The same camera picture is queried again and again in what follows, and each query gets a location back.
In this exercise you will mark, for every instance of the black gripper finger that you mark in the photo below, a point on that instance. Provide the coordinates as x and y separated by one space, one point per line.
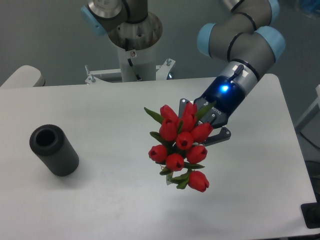
182 105
223 135

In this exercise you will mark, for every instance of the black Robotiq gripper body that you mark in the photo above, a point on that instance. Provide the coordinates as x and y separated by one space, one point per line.
227 95

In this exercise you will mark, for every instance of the red tulip bouquet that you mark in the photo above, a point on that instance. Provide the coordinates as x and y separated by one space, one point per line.
181 145

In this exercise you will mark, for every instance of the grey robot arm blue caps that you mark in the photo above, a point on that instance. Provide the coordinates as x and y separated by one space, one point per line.
246 41

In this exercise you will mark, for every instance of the white furniture at right edge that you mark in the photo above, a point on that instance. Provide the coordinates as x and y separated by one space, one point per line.
309 113

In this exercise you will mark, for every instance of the black device at table edge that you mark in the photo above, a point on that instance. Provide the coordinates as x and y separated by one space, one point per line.
311 214

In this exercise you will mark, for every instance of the black ribbed cylindrical vase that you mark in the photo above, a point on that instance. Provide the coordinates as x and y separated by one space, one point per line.
53 148

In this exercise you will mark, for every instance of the beige chair backrest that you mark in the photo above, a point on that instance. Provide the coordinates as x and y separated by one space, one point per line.
24 77

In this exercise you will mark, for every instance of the white metal base frame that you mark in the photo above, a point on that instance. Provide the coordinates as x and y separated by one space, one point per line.
130 74

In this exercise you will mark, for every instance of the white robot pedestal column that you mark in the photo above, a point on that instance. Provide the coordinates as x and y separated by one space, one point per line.
136 43

